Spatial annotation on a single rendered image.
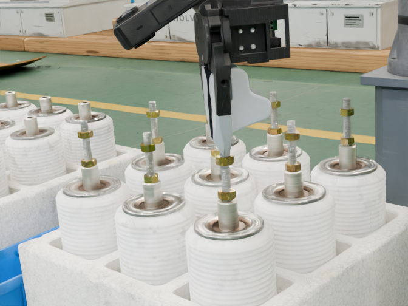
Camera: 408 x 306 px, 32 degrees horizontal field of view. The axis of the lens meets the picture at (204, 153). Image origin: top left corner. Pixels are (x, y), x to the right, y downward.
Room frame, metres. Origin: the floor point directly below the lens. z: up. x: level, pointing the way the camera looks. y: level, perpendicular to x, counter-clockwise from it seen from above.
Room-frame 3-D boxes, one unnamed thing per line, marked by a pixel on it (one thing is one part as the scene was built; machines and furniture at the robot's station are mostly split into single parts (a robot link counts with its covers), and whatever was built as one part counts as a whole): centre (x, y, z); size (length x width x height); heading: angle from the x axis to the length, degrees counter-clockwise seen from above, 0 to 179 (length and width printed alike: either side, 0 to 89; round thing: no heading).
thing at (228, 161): (0.70, -0.02, 0.33); 0.02 x 0.02 x 0.01; 54
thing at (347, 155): (0.87, -0.19, 0.26); 0.02 x 0.02 x 0.03
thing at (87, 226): (0.87, 0.15, 0.16); 0.10 x 0.10 x 0.18
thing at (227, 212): (0.70, -0.02, 0.26); 0.02 x 0.02 x 0.03
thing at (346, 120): (0.87, -0.19, 0.30); 0.01 x 0.01 x 0.08
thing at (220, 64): (0.68, -0.02, 0.42); 0.05 x 0.02 x 0.09; 9
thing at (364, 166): (0.87, -0.19, 0.25); 0.08 x 0.08 x 0.01
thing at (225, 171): (0.70, -0.02, 0.31); 0.01 x 0.01 x 0.08
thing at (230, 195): (0.70, -0.02, 0.29); 0.02 x 0.02 x 0.01; 54
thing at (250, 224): (0.70, -0.02, 0.25); 0.08 x 0.08 x 0.01
